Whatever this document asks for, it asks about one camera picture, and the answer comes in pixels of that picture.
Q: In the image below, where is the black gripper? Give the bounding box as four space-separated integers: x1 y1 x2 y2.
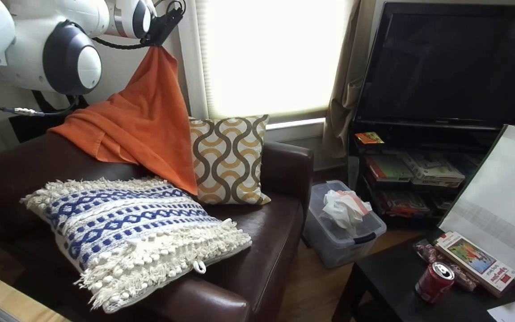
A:
142 0 187 48

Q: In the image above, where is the orange towel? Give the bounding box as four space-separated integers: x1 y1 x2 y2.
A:
48 44 200 198

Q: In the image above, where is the brown leather sofa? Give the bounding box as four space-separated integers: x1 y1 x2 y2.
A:
0 130 316 322

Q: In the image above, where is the white window blind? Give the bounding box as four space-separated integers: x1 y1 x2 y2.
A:
192 0 353 125

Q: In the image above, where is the wavy pattern cream pillow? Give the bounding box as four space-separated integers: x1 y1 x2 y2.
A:
187 114 273 207

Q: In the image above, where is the beige curtain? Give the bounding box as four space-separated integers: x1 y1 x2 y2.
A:
319 0 386 160

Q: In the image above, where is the blue white fringed pillow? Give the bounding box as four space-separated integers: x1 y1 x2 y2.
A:
19 175 253 314

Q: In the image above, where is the small orange box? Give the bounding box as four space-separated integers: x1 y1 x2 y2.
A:
353 130 386 146

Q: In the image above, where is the white crumpled cloth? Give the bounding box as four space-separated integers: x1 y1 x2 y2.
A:
319 187 373 234

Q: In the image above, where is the colourful game box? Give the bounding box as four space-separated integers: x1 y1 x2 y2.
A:
362 152 416 184

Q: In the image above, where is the clear plastic storage bin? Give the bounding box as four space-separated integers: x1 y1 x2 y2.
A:
300 178 389 270

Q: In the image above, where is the black TV stand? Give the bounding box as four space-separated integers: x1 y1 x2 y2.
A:
344 121 509 232

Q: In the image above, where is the black flat TV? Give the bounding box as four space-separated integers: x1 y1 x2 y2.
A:
353 1 515 130

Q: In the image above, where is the red game box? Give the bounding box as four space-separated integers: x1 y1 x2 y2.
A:
380 189 432 219

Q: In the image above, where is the pale game box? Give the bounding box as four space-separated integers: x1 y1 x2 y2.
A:
400 150 466 189

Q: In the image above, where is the black coffee table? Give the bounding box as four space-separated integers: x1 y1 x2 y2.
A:
330 237 515 322

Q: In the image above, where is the red soda can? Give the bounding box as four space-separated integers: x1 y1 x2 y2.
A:
414 259 457 305

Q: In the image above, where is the white illustrated card box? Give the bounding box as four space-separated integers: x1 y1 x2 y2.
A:
434 230 515 295

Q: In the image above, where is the white paper sheet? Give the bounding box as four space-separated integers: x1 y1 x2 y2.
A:
486 300 515 322

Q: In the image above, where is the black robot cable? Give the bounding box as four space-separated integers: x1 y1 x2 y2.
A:
0 0 187 118

